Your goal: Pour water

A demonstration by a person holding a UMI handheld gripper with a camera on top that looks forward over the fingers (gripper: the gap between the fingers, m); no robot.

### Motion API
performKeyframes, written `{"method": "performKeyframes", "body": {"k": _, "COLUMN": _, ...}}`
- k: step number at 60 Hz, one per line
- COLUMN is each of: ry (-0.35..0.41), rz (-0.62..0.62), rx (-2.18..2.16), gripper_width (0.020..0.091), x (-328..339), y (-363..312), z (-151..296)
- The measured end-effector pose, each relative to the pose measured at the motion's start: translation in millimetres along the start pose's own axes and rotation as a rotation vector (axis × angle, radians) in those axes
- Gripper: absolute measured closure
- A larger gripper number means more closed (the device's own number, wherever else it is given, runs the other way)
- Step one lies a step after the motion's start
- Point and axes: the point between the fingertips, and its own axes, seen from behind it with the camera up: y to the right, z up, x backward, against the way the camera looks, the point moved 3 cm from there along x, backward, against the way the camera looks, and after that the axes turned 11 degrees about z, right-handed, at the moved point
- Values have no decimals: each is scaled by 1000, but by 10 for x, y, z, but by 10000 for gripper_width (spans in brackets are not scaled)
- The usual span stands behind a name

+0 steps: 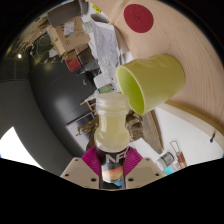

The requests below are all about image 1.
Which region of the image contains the small yellow tag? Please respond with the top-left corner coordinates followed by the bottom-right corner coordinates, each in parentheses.
top-left (92, 3), bottom-right (102, 14)

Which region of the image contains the brown cardboard box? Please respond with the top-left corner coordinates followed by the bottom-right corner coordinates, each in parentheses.
top-left (49, 15), bottom-right (91, 57)

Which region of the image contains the small glass jar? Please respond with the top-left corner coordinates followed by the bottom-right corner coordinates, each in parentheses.
top-left (81, 21), bottom-right (94, 34)

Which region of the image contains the newspaper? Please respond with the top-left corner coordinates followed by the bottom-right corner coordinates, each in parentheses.
top-left (89, 20), bottom-right (126, 88)

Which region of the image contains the red box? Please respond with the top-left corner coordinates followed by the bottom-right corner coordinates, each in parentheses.
top-left (64, 54), bottom-right (83, 73)

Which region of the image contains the black wall screen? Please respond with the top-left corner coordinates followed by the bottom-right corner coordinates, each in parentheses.
top-left (64, 111), bottom-right (98, 153)

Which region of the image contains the wooden easel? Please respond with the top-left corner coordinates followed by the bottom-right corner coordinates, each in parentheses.
top-left (79, 98), bottom-right (98, 113)

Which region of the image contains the white plastic chair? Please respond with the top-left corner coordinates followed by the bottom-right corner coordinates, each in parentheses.
top-left (93, 72), bottom-right (111, 89)

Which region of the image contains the yellow-green mug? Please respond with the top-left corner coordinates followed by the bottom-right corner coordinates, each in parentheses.
top-left (115, 53), bottom-right (186, 117)

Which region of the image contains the flat round red coaster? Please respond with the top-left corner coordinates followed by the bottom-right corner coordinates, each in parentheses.
top-left (123, 3), bottom-right (155, 34)

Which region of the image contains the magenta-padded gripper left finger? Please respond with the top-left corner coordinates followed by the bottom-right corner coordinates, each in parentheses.
top-left (60, 145), bottom-right (101, 189)

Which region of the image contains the wooden-handled palette knife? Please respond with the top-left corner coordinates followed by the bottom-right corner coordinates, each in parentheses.
top-left (169, 139), bottom-right (188, 169)

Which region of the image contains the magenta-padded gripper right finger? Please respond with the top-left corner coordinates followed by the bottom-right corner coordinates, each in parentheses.
top-left (124, 145), bottom-right (164, 189)

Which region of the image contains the small paint jar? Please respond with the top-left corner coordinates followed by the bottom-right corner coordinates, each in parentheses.
top-left (155, 151), bottom-right (175, 173)

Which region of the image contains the grey plant saucer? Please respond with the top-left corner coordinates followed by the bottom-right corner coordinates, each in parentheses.
top-left (78, 0), bottom-right (89, 16)

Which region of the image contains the clear juice bottle white cap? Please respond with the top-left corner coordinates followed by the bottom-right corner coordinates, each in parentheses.
top-left (93, 92), bottom-right (131, 190)

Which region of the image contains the white spray bottle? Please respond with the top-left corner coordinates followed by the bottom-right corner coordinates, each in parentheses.
top-left (97, 83), bottom-right (116, 95)

